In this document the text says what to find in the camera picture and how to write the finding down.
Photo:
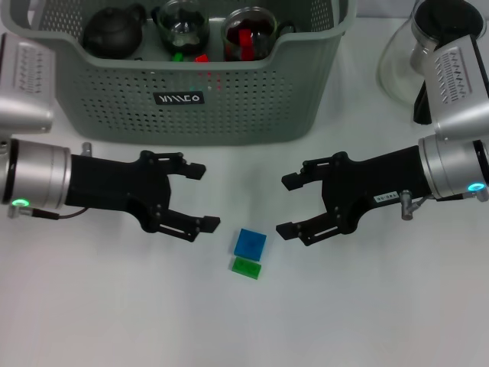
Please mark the green notched building brick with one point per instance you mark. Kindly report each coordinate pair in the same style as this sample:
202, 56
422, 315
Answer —
177, 57

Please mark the black clay teapot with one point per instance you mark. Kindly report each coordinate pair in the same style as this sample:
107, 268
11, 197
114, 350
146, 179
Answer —
112, 34

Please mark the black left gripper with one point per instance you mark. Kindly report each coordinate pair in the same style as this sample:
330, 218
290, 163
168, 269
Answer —
114, 187

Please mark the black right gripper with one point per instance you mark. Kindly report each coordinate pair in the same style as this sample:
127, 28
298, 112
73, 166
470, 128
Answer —
366, 183

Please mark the dark red long brick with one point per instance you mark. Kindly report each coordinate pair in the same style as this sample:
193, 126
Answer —
246, 44

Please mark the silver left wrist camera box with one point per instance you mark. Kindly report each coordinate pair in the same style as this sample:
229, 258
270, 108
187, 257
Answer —
23, 88

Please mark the grey-green perforated storage bin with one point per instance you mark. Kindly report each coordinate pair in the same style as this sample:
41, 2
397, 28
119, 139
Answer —
248, 114

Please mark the blue building brick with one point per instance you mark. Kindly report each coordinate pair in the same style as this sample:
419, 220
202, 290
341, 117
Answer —
250, 244

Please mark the red sloped building brick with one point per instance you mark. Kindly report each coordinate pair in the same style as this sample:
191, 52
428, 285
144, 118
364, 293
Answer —
201, 59

